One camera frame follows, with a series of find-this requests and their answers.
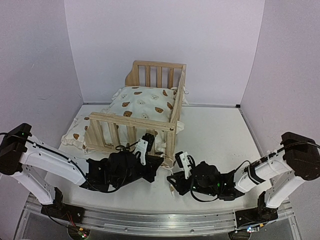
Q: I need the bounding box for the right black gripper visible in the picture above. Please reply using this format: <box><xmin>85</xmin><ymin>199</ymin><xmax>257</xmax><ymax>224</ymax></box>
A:
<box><xmin>168</xmin><ymin>170</ymin><xmax>219</xmax><ymax>197</ymax></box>

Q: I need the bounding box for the bear print cushion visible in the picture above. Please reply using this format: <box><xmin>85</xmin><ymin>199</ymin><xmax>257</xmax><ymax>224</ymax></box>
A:
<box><xmin>101</xmin><ymin>86</ymin><xmax>177</xmax><ymax>168</ymax></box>

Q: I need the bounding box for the wooden pet bed frame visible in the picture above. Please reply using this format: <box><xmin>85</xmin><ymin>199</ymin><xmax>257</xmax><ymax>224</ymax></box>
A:
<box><xmin>84</xmin><ymin>60</ymin><xmax>187</xmax><ymax>170</ymax></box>

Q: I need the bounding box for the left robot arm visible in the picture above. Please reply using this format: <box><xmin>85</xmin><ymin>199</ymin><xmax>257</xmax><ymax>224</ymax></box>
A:
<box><xmin>0</xmin><ymin>123</ymin><xmax>164</xmax><ymax>219</ymax></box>

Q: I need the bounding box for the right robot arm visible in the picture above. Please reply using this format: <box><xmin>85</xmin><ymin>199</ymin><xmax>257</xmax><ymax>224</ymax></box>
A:
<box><xmin>167</xmin><ymin>132</ymin><xmax>320</xmax><ymax>222</ymax></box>

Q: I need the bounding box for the small bear print pillow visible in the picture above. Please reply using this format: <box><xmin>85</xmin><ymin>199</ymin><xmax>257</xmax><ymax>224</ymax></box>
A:
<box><xmin>61</xmin><ymin>115</ymin><xmax>90</xmax><ymax>154</ymax></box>

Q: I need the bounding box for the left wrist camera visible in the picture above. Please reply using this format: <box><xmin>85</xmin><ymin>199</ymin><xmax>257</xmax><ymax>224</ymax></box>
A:
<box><xmin>133</xmin><ymin>133</ymin><xmax>155</xmax><ymax>166</ymax></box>

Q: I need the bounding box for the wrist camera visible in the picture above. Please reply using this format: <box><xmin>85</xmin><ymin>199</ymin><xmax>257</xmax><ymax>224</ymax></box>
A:
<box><xmin>175</xmin><ymin>151</ymin><xmax>193</xmax><ymax>180</ymax></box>
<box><xmin>133</xmin><ymin>133</ymin><xmax>155</xmax><ymax>166</ymax></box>

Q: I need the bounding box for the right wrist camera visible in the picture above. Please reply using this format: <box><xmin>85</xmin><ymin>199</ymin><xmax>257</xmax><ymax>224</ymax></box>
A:
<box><xmin>175</xmin><ymin>151</ymin><xmax>193</xmax><ymax>180</ymax></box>

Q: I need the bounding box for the aluminium front rail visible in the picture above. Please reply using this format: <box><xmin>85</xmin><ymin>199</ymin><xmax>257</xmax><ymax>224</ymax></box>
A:
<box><xmin>23</xmin><ymin>189</ymin><xmax>296</xmax><ymax>232</ymax></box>

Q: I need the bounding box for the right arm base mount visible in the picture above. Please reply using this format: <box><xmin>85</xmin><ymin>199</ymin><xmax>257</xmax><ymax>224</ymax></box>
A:
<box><xmin>235</xmin><ymin>207</ymin><xmax>278</xmax><ymax>229</ymax></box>

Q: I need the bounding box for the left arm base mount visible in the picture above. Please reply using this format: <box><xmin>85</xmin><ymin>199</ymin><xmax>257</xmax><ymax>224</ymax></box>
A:
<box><xmin>41</xmin><ymin>200</ymin><xmax>85</xmax><ymax>224</ymax></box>

